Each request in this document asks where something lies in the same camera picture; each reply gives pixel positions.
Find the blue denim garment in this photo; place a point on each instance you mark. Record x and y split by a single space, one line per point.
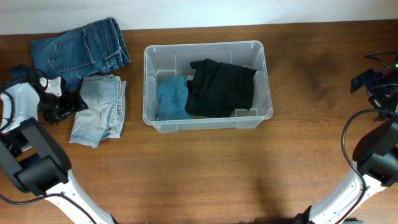
172 94

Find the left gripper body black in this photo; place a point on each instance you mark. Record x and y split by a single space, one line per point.
50 107

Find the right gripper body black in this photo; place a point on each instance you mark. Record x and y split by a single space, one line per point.
379 83

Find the dark blue jeans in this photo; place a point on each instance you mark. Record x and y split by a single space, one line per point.
94 49

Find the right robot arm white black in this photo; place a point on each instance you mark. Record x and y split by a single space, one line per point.
374 160

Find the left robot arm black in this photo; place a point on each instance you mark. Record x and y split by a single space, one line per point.
30 157

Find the light grey jeans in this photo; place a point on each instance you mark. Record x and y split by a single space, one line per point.
105 115

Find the black garment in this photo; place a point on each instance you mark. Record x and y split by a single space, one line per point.
231 85

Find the clear plastic storage container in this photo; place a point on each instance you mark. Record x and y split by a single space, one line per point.
162 61

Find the dark navy garment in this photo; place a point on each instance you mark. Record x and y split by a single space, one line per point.
202 107

